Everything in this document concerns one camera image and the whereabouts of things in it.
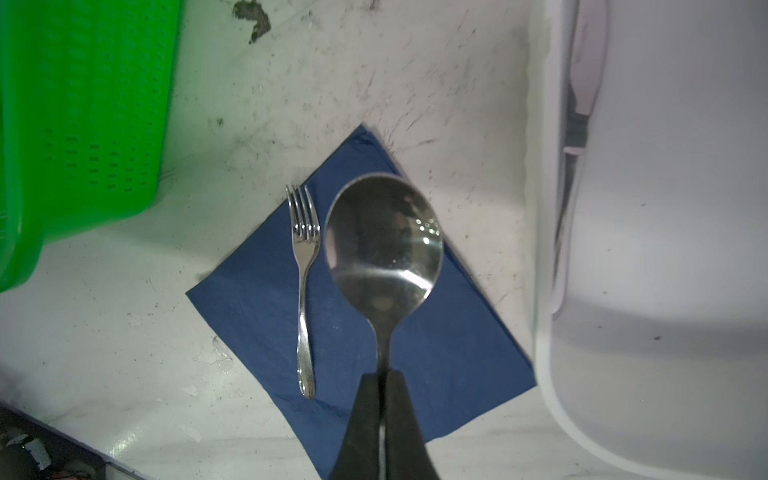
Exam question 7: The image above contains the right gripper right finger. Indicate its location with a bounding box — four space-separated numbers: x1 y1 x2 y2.
383 369 439 480

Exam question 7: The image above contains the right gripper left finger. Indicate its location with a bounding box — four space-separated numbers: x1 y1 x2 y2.
329 373 381 480

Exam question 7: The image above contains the dark blue paper napkin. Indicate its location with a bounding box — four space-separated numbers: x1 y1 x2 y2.
185 124 538 480

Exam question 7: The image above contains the silver spoon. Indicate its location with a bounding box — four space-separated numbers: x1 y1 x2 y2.
324 173 444 375

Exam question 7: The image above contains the silver fork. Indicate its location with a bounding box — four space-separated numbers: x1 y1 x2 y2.
286 185 321 399

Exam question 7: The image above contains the green plastic basket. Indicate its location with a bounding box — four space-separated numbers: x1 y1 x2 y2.
1 1 182 290

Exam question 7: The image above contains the silver knife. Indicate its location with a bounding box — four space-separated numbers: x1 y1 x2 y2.
551 0 609 315

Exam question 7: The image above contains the white rectangular tray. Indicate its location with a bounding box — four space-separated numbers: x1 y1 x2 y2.
524 1 767 479

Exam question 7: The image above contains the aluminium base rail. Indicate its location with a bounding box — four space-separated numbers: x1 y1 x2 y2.
1 402 145 479

